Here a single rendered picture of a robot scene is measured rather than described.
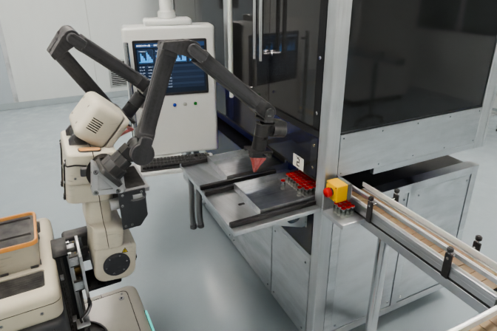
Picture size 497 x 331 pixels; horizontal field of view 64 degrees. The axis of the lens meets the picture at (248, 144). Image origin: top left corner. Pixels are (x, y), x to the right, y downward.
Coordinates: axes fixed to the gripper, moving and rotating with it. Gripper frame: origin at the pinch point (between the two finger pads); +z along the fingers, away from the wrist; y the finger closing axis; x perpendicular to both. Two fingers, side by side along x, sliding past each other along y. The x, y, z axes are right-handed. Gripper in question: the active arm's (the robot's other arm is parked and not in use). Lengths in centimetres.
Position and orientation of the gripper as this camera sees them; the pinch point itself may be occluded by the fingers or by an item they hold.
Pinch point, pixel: (254, 170)
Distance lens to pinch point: 161.8
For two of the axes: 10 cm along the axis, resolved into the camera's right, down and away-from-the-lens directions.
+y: 8.7, 0.0, 4.9
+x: -4.6, -3.4, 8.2
